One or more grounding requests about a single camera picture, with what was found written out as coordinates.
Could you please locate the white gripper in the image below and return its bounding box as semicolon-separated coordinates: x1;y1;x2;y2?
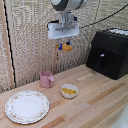
46;20;81;52

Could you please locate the small orange bread piece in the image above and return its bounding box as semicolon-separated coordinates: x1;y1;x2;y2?
55;43;74;53

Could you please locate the white floral rimmed plate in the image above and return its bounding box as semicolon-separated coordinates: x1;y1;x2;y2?
4;90;51;125

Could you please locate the pink ceramic mug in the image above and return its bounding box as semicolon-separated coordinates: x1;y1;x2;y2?
39;70;55;89

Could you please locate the black box appliance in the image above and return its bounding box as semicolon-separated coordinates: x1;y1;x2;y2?
85;28;128;81

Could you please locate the white bowl with yellow food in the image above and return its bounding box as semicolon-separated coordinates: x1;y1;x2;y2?
60;83;79;100

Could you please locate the black cable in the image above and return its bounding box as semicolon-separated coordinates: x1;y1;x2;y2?
79;3;128;30

